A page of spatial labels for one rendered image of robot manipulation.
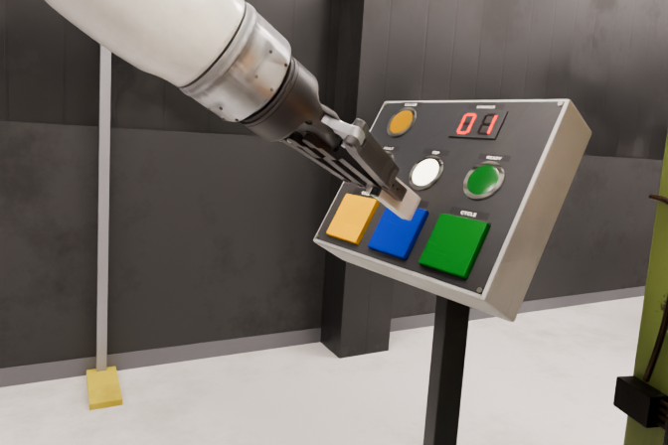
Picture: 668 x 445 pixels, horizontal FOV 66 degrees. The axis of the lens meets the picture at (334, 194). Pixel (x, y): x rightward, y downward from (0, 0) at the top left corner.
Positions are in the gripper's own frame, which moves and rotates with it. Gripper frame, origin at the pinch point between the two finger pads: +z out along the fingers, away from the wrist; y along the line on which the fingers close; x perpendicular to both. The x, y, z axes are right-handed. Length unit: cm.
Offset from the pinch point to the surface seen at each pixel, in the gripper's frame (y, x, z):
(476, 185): -0.5, 8.4, 12.9
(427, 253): -2.8, -2.3, 12.5
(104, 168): -191, -4, 23
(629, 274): -126, 119, 383
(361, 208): -18.6, 1.7, 12.5
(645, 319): 13.4, 4.5, 41.2
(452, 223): -1.1, 2.4, 12.5
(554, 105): 5.2, 21.1, 13.3
